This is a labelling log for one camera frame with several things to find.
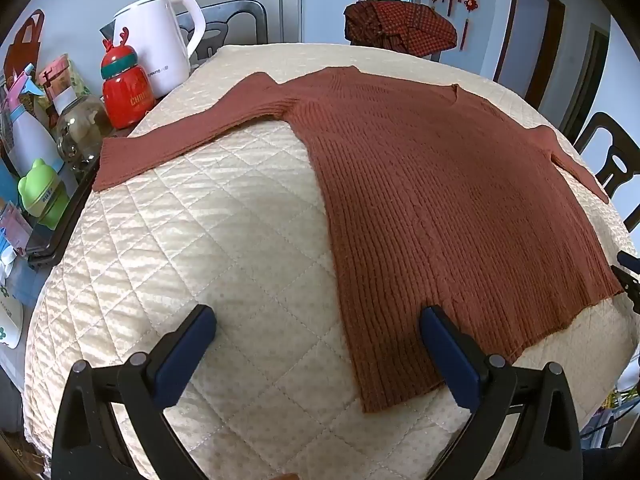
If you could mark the brown door frame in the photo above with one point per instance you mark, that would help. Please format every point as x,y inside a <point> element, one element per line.
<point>550,50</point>
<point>597,75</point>

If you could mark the black dining chair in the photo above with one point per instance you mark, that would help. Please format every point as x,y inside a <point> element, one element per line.
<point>235,25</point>
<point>600,135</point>

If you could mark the green frog cup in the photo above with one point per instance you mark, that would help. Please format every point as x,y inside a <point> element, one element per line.
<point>45,200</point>

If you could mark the glass jar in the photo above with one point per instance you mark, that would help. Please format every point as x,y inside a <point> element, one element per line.
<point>80,132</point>

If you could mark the rust knitted sweater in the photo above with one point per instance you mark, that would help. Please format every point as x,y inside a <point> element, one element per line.
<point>425,210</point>

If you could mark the cream quilted table cover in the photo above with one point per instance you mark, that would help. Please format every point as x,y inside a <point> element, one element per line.
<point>225,260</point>

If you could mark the white spray bottle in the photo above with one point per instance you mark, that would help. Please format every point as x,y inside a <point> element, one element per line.
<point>30,145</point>

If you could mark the red tote bag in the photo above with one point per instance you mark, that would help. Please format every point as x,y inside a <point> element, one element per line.
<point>20,50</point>

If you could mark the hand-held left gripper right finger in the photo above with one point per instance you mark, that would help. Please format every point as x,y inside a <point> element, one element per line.
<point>450,355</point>

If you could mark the pink paper packet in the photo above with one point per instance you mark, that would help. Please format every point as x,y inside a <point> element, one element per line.
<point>15,230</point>

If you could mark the white electric kettle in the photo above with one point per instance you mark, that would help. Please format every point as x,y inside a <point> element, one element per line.
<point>150,45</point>

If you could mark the red plaid cloth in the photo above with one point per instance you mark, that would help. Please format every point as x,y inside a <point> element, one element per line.
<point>400,25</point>

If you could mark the white door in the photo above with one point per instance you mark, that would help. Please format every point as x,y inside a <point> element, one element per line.
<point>290,0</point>

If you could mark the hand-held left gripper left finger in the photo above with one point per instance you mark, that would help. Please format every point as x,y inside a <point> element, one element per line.
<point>185,355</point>

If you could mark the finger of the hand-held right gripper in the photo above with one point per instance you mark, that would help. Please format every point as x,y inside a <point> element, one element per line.
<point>631,286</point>

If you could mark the red antler-lid bottle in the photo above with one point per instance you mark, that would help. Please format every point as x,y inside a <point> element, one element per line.
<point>125,102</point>

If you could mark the black tray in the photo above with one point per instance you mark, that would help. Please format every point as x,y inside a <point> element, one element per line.
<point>55,245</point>

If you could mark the white flower-print pouch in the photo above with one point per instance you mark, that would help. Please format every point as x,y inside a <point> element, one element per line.
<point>10,317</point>

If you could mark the patterned snack box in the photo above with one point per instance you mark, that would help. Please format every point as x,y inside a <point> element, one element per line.
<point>70,75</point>

